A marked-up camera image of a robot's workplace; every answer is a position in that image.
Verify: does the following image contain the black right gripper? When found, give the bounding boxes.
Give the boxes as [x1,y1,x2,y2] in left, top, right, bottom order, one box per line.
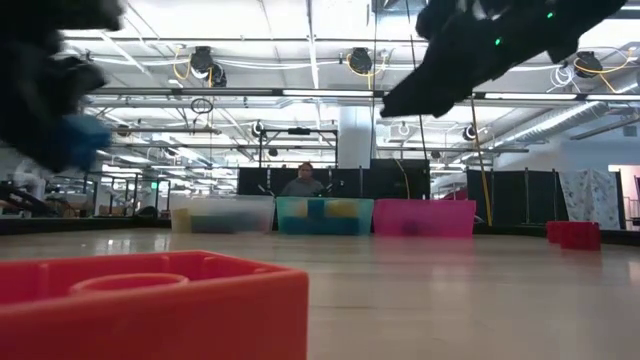
[379,0,582,120]

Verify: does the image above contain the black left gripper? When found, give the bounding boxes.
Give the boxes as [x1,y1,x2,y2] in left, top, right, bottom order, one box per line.
[0,40,109,174]

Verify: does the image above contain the long yellow block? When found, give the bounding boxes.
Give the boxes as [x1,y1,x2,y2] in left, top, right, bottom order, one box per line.
[172,207,193,233]

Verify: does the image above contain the white building column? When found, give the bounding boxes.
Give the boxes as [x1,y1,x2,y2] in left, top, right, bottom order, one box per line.
[338,104,374,169]

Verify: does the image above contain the black metal rack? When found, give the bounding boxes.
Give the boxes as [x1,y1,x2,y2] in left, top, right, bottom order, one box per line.
[82,169,172,217]

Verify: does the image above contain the red plastic bin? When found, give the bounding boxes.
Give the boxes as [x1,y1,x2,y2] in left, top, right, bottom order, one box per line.
[371,198,477,239]

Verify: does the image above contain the black partition curtain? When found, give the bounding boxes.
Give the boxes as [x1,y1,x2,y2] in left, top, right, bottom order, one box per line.
[466,167,624,226]

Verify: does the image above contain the teal plastic bin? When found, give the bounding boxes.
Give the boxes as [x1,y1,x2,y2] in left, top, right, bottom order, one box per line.
[274,196,375,237]

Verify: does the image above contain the person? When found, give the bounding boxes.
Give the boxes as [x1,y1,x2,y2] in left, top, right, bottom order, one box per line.
[280,161,326,197]

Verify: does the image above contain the white patterned cloth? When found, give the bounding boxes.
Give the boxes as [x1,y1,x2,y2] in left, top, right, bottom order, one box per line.
[558,168,621,221]

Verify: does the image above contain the clear plastic bin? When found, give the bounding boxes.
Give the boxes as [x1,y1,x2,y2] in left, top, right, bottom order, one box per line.
[169,194,277,235]

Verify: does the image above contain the black partition panels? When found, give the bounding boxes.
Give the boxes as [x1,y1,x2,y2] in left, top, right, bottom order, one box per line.
[236,158,432,201]

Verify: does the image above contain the small orange block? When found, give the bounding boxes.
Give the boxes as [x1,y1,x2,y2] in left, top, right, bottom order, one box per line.
[0,249,310,360]

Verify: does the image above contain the yellow cable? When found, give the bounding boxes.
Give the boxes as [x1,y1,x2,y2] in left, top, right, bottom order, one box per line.
[469,94,494,226]

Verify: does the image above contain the black ceiling cable reel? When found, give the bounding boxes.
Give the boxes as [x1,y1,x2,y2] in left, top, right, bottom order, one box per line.
[347,47,374,76]
[189,45,229,89]
[573,49,605,79]

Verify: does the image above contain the black rig frame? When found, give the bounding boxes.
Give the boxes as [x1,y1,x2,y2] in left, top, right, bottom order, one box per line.
[257,127,340,169]

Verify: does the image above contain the silver ventilation duct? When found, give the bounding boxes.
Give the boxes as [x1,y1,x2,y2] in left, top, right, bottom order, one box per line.
[492,99,640,149]

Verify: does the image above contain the black hanging cable loop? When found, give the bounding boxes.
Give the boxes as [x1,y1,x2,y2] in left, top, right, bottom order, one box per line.
[189,96,215,115]

